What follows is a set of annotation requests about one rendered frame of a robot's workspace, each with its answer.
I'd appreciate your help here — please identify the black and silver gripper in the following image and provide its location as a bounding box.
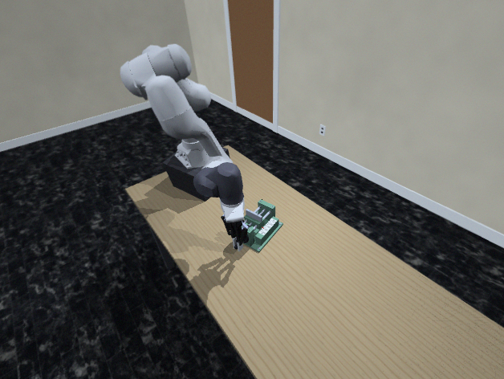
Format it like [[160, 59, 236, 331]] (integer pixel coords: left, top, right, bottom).
[[221, 214, 250, 251]]

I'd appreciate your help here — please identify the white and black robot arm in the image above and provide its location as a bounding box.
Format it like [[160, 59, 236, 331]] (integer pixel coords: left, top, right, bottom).
[[120, 44, 245, 223]]

